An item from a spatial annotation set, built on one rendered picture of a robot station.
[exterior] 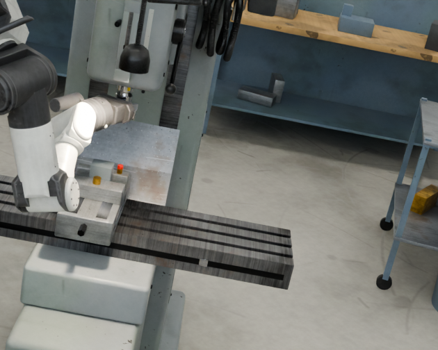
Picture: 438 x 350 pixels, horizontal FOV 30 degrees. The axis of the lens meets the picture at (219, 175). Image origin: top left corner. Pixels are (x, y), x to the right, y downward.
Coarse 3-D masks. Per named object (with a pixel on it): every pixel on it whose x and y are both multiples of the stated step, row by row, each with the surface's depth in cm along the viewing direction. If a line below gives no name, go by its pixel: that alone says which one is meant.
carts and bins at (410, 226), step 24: (432, 120) 423; (408, 144) 467; (432, 144) 387; (408, 192) 400; (432, 192) 445; (408, 216) 434; (432, 216) 441; (408, 240) 406; (432, 240) 411; (384, 288) 418
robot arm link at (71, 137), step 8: (80, 104) 200; (88, 104) 202; (72, 112) 199; (80, 112) 198; (88, 112) 201; (72, 120) 196; (80, 120) 197; (88, 120) 200; (72, 128) 195; (80, 128) 196; (88, 128) 199; (64, 136) 195; (72, 136) 195; (80, 136) 196; (88, 136) 198; (72, 144) 196; (80, 144) 197; (88, 144) 198; (80, 152) 198
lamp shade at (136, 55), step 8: (128, 48) 191; (136, 48) 191; (144, 48) 192; (120, 56) 193; (128, 56) 191; (136, 56) 190; (144, 56) 191; (120, 64) 192; (128, 64) 191; (136, 64) 191; (144, 64) 192; (136, 72) 192; (144, 72) 193
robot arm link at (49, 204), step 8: (56, 144) 195; (64, 144) 195; (56, 152) 193; (64, 152) 193; (72, 152) 195; (64, 160) 192; (72, 160) 194; (64, 168) 190; (72, 168) 193; (72, 176) 192; (32, 200) 182; (40, 200) 181; (48, 200) 181; (56, 200) 181; (24, 208) 183; (32, 208) 183; (40, 208) 183; (48, 208) 183; (56, 208) 182
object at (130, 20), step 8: (128, 0) 200; (136, 0) 201; (128, 8) 200; (136, 8) 200; (128, 16) 201; (136, 16) 201; (128, 24) 202; (136, 24) 202; (128, 32) 203; (136, 32) 203; (120, 40) 204; (128, 40) 203; (120, 48) 204; (120, 72) 207; (128, 72) 206; (120, 80) 207; (128, 80) 207
